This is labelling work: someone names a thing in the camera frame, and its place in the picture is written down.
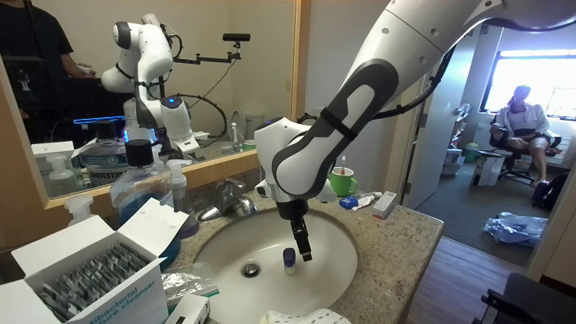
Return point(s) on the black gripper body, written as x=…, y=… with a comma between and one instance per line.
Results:
x=292, y=211

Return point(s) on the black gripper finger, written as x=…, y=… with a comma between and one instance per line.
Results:
x=302, y=244

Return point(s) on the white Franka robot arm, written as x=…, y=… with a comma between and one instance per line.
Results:
x=383, y=91

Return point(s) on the white oval sink basin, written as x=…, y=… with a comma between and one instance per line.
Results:
x=270, y=289

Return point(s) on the blue dental floss case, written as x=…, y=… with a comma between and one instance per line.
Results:
x=347, y=202

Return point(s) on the green mug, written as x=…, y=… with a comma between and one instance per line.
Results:
x=342, y=182

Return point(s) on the chrome faucet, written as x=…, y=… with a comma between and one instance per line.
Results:
x=230, y=204

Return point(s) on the toothbrush in mug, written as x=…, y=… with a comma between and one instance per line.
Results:
x=344, y=163

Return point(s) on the small white tube red print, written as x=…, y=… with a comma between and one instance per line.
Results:
x=367, y=200

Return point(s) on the long grey white toothpaste box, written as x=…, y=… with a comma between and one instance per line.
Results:
x=385, y=204

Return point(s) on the clear pump bottle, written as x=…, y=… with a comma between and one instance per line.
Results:
x=176, y=182

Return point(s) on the clear plastic wrapped item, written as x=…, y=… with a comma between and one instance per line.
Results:
x=185, y=285

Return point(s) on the small white flat box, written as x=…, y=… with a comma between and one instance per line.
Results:
x=189, y=310

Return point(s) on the blue mouthwash bottle black cap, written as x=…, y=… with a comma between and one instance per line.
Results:
x=140, y=186

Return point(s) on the open white cardboard box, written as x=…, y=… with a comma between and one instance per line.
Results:
x=90, y=276

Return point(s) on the blue plastic bag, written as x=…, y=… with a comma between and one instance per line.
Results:
x=515, y=229

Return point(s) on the black chair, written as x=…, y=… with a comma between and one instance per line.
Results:
x=533, y=299

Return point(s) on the seated person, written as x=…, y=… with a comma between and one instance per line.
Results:
x=520, y=123

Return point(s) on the wood framed wall mirror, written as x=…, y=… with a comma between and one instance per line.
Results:
x=252, y=73

